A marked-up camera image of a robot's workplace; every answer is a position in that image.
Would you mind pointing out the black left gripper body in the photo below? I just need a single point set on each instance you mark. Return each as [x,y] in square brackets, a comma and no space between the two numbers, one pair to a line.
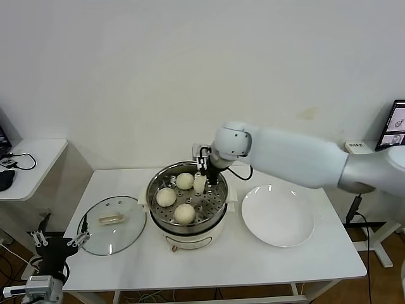
[55,251]

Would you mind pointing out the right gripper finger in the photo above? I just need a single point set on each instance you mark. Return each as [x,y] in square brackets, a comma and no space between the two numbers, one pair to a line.
[213,180]
[202,166]

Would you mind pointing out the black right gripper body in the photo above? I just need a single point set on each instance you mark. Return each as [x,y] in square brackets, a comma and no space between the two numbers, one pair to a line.
[211,168]

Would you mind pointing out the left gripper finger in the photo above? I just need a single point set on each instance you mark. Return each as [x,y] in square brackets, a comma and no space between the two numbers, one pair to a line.
[84,225]
[45,223]

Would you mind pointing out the white steamed baozi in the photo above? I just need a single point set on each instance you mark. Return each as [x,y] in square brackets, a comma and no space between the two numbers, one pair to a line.
[199,184]
[184,181]
[184,213]
[165,197]

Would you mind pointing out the round glass pot lid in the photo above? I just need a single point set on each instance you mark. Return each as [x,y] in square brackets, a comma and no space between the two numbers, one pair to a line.
[126,228]

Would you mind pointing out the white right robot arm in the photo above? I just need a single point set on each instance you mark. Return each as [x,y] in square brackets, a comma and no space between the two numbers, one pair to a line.
[284,155]

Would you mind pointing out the perforated steel steamer basket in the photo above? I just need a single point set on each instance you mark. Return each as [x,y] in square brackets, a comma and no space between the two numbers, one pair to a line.
[220,198]

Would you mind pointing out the black computer mouse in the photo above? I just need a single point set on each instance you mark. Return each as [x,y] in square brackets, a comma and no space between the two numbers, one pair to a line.
[5,180]

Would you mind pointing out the white side table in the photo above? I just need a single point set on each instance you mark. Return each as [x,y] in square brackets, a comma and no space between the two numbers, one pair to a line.
[38,164]
[380,244]

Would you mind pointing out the cream electric cooker base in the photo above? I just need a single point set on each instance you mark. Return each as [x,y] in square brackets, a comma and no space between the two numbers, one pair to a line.
[190,242]

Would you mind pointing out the round white plate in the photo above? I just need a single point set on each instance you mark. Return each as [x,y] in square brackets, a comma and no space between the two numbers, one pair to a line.
[259,234]

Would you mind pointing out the white rectangular table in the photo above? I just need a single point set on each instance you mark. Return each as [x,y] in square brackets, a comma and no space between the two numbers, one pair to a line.
[221,272]

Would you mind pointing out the open black laptop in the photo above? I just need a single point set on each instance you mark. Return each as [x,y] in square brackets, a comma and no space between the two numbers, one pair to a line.
[3,139]

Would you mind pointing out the label sticker with black print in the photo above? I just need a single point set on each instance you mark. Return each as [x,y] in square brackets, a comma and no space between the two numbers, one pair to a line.
[355,145]

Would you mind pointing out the black floor bar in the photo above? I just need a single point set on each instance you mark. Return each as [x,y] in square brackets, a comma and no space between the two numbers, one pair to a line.
[364,224]

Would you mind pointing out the open grey laptop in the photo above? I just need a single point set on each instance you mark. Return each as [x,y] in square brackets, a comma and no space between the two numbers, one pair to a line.
[395,126]

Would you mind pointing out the white wall socket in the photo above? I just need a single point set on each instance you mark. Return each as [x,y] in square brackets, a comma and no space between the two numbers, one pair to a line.
[41,214]

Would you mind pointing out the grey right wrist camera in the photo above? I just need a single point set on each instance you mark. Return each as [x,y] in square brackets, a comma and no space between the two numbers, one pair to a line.
[199,150]

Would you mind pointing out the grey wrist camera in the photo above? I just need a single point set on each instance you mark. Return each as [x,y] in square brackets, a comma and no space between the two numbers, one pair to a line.
[38,283]
[199,150]

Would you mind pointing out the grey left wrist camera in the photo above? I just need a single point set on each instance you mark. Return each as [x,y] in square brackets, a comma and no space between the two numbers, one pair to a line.
[38,283]

